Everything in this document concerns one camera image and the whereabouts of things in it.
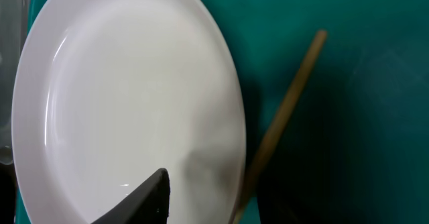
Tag wooden chopstick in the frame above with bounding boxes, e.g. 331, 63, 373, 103
233, 30, 328, 224

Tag clear plastic bin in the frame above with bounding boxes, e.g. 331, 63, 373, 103
1, 0, 30, 165

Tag large white plate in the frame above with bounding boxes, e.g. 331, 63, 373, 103
11, 0, 246, 223

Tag teal serving tray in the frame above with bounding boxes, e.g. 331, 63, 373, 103
15, 0, 429, 224

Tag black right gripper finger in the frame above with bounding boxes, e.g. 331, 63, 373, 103
93, 168, 170, 224

